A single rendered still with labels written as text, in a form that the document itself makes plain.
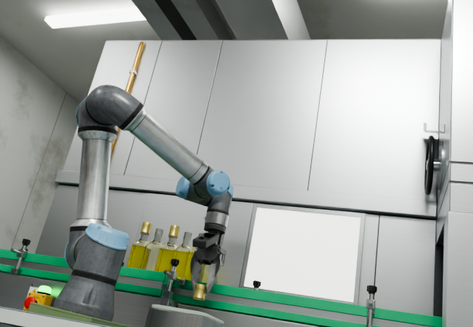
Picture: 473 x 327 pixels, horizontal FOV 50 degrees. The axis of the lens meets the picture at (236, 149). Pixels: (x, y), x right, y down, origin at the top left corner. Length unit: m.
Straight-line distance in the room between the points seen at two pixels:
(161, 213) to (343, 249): 0.75
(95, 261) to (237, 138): 1.04
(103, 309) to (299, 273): 0.83
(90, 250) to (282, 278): 0.82
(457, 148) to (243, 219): 0.83
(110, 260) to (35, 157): 4.93
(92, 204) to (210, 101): 0.99
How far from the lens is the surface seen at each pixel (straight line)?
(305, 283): 1.93
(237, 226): 2.02
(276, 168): 2.11
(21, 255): 2.05
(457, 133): 1.73
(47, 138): 6.38
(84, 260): 1.37
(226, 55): 2.45
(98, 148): 1.55
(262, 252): 1.98
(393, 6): 4.20
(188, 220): 2.09
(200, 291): 1.62
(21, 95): 6.11
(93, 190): 1.53
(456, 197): 1.64
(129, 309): 1.79
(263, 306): 1.77
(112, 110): 1.47
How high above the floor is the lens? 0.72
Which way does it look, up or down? 23 degrees up
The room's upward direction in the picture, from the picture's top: 11 degrees clockwise
